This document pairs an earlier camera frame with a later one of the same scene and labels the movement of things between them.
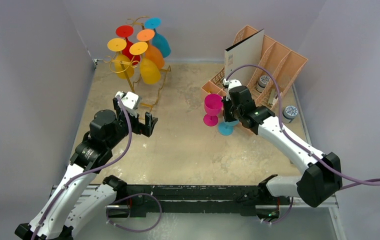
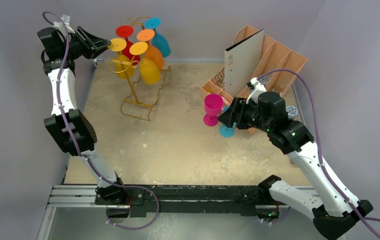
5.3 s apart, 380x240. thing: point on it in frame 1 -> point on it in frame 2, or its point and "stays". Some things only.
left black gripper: x=145 y=129 -> x=89 y=43
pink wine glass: x=212 y=104 stays
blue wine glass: x=226 y=128 stays
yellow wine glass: x=124 y=64 stays
